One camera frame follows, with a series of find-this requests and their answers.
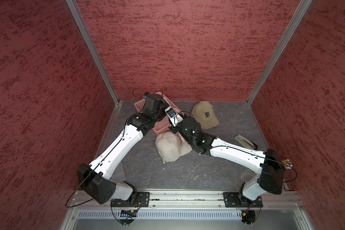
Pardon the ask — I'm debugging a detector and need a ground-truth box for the beige baseball cap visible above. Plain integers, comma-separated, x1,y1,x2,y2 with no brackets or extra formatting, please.
191,101,219,130

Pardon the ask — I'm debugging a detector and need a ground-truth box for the white pink baseball cap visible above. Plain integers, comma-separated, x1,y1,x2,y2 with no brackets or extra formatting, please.
155,131,192,164

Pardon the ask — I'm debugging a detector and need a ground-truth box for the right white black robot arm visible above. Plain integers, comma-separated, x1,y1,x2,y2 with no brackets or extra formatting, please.
169,115,285,206

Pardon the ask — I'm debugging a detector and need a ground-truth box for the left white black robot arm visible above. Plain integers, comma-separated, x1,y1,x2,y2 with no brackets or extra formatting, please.
77,94,169,206

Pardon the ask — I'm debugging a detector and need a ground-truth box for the pink plastic basket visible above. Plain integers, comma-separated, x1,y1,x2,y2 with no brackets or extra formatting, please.
134,92,182,135

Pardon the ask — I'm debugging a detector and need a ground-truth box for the grey flat tool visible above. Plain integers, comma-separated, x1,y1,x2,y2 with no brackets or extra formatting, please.
234,134,258,150

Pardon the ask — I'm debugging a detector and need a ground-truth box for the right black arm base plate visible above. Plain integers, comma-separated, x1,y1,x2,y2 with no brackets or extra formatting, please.
222,192,263,209

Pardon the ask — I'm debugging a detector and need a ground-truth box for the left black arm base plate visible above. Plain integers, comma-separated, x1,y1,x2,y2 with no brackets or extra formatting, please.
111,192,150,208

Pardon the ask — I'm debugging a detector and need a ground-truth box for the aluminium front rail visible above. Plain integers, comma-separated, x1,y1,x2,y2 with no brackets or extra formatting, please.
70,189,304,210

